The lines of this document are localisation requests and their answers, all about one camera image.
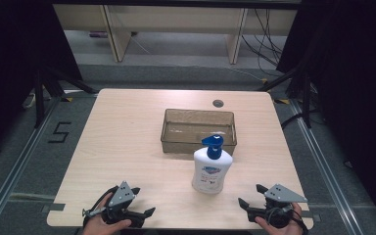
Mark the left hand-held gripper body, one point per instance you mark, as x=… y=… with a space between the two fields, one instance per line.
x=120 y=196

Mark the black tripod stand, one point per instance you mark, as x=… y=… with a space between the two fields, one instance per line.
x=39 y=98
x=306 y=98

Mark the silver floor rail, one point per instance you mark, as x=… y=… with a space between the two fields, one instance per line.
x=326 y=163
x=16 y=166

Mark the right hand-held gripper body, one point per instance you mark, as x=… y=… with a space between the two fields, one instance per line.
x=282 y=194

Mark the grey round table grommet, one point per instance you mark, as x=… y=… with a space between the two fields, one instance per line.
x=218 y=103

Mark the person's right hand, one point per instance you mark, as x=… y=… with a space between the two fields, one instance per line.
x=285 y=230

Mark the clear brown plastic box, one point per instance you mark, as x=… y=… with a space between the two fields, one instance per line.
x=180 y=130

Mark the beige wooden shelf unit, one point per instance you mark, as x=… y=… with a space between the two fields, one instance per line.
x=176 y=18

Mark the person's left hand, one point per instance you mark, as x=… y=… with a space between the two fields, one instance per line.
x=95 y=225

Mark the small dark floor object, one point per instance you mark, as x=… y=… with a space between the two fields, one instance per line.
x=98 y=34

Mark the black curtain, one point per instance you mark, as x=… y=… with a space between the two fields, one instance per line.
x=355 y=81
x=16 y=58

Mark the grey tape strip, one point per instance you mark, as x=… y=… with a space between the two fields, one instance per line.
x=54 y=207
x=310 y=215

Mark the white blue pump soap bottle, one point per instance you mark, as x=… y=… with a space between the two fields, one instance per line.
x=211 y=171

